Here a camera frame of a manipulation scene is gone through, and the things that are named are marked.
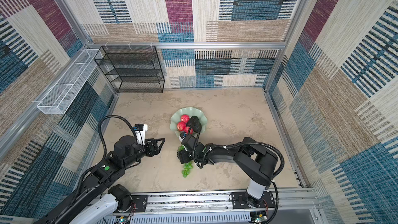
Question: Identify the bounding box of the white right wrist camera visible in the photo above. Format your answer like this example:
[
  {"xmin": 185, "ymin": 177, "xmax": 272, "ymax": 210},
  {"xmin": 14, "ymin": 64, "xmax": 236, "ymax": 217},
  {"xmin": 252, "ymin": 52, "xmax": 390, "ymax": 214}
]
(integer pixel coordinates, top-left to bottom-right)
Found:
[{"xmin": 179, "ymin": 132, "xmax": 187, "ymax": 141}]

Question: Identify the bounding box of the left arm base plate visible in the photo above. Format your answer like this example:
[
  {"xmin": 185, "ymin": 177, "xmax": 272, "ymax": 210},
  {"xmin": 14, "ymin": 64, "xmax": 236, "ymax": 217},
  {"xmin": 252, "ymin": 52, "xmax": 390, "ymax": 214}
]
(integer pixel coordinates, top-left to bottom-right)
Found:
[{"xmin": 125, "ymin": 195, "xmax": 148, "ymax": 214}]

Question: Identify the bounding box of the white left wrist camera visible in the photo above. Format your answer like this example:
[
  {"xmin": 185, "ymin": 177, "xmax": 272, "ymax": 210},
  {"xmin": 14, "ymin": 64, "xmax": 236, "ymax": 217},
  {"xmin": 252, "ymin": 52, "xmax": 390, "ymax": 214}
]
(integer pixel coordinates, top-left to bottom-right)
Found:
[{"xmin": 133, "ymin": 123, "xmax": 148, "ymax": 146}]

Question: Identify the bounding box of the red apple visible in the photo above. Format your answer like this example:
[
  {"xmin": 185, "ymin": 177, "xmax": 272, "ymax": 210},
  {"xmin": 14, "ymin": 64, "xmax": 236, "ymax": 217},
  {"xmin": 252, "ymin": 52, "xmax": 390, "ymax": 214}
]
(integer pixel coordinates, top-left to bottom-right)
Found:
[
  {"xmin": 177, "ymin": 121, "xmax": 187, "ymax": 132},
  {"xmin": 180, "ymin": 114, "xmax": 190, "ymax": 123},
  {"xmin": 184, "ymin": 126, "xmax": 194, "ymax": 135}
]

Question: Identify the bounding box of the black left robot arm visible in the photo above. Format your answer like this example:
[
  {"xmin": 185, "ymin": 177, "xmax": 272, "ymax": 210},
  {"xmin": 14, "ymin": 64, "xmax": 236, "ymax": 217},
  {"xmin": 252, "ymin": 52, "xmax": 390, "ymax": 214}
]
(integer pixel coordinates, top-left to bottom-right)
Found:
[{"xmin": 37, "ymin": 115, "xmax": 165, "ymax": 224}]

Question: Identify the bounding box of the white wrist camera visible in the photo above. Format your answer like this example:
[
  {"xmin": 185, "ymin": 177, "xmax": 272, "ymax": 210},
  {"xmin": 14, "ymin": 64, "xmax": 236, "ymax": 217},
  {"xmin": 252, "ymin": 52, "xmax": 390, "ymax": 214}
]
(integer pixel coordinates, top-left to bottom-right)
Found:
[
  {"xmin": 179, "ymin": 132, "xmax": 187, "ymax": 141},
  {"xmin": 133, "ymin": 123, "xmax": 148, "ymax": 146}
]

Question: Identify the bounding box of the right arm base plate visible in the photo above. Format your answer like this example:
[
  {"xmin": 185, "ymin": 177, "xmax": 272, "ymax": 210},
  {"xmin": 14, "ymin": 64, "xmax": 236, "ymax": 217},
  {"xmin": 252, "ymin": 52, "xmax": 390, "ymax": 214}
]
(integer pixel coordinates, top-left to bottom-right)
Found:
[{"xmin": 230, "ymin": 191, "xmax": 277, "ymax": 209}]

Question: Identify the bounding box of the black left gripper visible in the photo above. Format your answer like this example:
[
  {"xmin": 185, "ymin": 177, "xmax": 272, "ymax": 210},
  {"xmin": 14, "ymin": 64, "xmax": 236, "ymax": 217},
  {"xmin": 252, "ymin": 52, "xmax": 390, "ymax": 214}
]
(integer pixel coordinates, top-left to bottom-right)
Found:
[{"xmin": 123, "ymin": 137, "xmax": 165, "ymax": 170}]

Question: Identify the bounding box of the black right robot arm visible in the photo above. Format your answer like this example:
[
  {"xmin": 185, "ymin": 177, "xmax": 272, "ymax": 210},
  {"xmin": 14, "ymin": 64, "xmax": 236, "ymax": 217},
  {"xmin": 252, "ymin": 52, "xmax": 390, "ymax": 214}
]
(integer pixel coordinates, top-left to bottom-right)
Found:
[{"xmin": 177, "ymin": 124, "xmax": 285, "ymax": 208}]

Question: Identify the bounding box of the black wire shelf rack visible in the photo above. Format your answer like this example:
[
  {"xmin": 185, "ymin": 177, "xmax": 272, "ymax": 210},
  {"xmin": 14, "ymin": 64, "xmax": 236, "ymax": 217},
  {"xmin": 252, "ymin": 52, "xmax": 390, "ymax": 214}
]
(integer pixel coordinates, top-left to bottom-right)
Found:
[{"xmin": 94, "ymin": 46, "xmax": 165, "ymax": 93}]

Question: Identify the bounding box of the mint green scalloped fruit bowl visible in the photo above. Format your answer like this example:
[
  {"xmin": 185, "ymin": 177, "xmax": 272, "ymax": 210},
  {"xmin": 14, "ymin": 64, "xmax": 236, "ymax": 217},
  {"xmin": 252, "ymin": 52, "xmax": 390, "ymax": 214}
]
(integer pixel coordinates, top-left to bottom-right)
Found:
[{"xmin": 170, "ymin": 107, "xmax": 208, "ymax": 137}]

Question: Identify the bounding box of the white wire mesh basket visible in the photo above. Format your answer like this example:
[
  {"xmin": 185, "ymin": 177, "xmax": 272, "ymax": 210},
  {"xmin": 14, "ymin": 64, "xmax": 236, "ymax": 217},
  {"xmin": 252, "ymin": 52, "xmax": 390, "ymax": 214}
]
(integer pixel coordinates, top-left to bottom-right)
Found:
[{"xmin": 37, "ymin": 49, "xmax": 98, "ymax": 115}]

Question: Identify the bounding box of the aluminium front rail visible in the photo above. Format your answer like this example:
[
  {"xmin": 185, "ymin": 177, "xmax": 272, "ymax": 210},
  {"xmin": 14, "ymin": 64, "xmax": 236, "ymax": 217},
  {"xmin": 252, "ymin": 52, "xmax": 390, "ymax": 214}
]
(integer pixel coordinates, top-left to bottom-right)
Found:
[{"xmin": 55, "ymin": 189, "xmax": 318, "ymax": 215}]

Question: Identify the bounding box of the green grape bunch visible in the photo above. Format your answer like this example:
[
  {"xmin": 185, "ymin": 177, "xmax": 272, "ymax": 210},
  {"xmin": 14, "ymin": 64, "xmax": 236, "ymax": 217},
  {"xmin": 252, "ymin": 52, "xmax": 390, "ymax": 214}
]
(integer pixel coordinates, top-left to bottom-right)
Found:
[{"xmin": 177, "ymin": 145, "xmax": 193, "ymax": 177}]

